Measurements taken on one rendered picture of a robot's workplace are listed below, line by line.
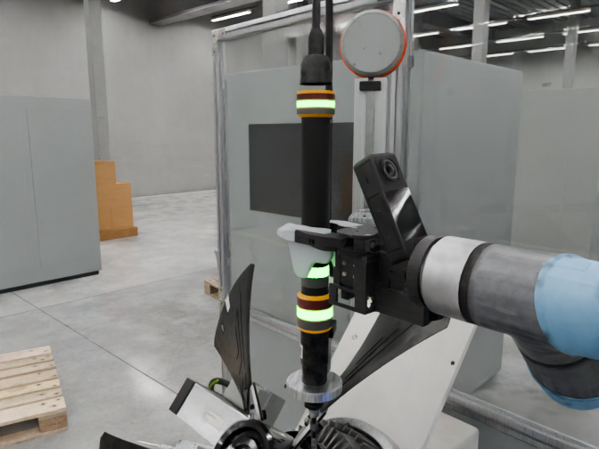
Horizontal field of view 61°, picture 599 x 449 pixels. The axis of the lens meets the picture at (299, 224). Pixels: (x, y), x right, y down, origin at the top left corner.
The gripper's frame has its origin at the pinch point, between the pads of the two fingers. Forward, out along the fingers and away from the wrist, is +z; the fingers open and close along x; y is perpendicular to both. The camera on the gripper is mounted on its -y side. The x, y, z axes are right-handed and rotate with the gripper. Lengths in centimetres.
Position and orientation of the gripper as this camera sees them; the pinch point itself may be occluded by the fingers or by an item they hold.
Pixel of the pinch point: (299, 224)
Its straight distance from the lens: 63.6
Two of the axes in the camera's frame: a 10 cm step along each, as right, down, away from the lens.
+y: 0.0, 9.8, 1.8
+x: 7.4, -1.2, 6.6
